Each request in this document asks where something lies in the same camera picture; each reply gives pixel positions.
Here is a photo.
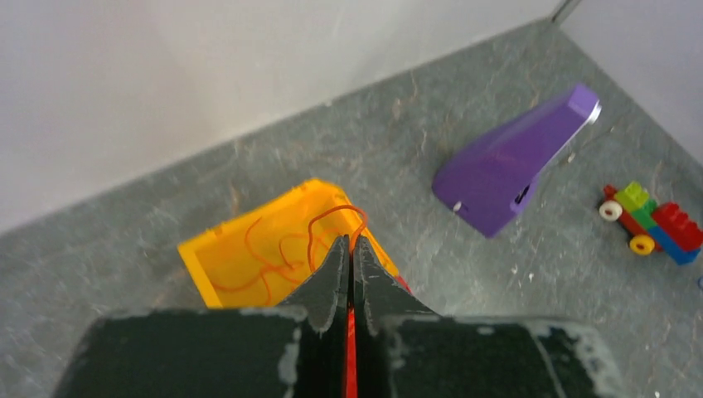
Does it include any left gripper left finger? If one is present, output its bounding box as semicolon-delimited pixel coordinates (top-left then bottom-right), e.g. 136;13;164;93
279;235;351;397

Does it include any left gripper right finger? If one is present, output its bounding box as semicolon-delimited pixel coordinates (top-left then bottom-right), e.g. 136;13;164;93
352;236;434;397

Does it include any orange wire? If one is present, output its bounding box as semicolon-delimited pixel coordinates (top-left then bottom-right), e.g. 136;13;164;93
211;204;369;306

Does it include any orange plastic bin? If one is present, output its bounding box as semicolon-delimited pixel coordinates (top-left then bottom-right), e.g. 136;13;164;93
177;179;402;308

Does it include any red plastic bin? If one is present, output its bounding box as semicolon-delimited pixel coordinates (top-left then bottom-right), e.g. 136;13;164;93
344;281;372;398

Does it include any purple metronome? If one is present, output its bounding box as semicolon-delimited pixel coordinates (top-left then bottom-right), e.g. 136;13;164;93
432;84;602;238

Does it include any toy brick stack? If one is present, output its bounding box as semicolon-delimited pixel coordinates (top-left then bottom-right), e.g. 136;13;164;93
599;182;702;265

